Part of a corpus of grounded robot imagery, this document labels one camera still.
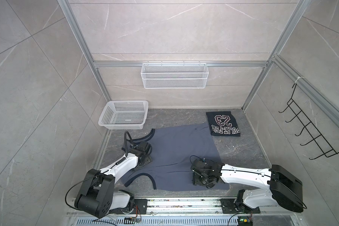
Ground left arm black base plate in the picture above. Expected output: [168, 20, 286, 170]
[109, 199, 148, 214]

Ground aluminium frame profiles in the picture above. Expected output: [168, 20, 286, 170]
[58, 1, 339, 128]

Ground white wire mesh wall basket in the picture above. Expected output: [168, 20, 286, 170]
[141, 63, 209, 89]

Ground black wire hook rack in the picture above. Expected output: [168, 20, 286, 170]
[278, 84, 339, 160]

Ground small circuit board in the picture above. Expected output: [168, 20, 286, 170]
[123, 217, 142, 224]

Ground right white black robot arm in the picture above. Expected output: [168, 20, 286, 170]
[191, 159, 307, 213]

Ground aluminium mounting rail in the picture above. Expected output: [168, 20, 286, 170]
[64, 196, 301, 218]

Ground navy tank top red trim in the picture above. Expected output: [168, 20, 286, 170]
[206, 111, 241, 137]

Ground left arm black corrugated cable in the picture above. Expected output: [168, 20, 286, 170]
[123, 130, 136, 157]

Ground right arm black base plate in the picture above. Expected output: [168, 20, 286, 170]
[220, 199, 260, 214]

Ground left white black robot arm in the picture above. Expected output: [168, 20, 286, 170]
[74, 141, 152, 218]

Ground white plastic laundry basket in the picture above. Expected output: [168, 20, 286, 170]
[98, 100, 148, 130]

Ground white slotted cable duct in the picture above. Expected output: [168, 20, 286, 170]
[74, 216, 239, 226]

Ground grey blue tank top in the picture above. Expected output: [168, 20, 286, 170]
[121, 122, 221, 192]

